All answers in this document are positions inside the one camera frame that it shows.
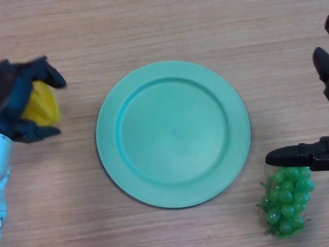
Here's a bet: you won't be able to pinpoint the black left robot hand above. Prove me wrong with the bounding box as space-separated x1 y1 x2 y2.
0 56 67 144

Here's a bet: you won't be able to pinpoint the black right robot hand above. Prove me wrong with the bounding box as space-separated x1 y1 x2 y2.
265 15 329 172

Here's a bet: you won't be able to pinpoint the green grape bunch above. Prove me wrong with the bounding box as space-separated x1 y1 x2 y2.
257 166 316 232

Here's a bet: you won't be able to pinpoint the yellow starfruit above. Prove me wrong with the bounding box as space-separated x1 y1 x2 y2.
22 80 62 127

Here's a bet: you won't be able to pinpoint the green round plate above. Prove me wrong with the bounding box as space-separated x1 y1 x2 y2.
96 60 251 208

